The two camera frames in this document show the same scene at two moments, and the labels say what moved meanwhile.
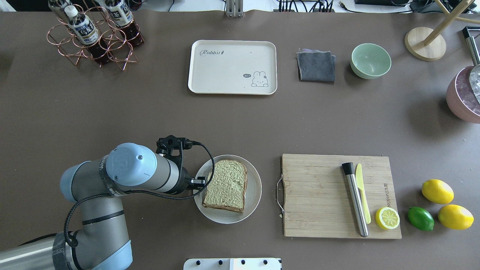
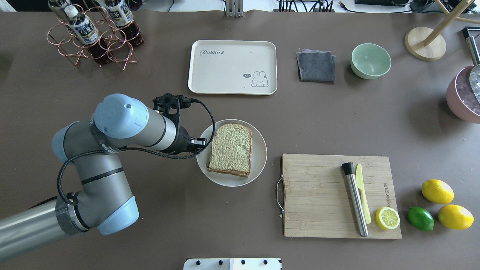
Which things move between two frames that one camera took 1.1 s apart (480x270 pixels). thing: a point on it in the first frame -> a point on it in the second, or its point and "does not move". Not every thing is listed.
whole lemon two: x=455 y=217 does not move
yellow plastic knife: x=359 y=180 does not move
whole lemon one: x=437 y=191 does not move
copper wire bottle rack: x=83 y=34 does not move
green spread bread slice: x=227 y=189 -> x=231 y=152
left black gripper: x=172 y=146 -> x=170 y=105
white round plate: x=253 y=196 -> x=237 y=154
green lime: x=420 y=219 does not move
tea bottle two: x=120 y=14 does not move
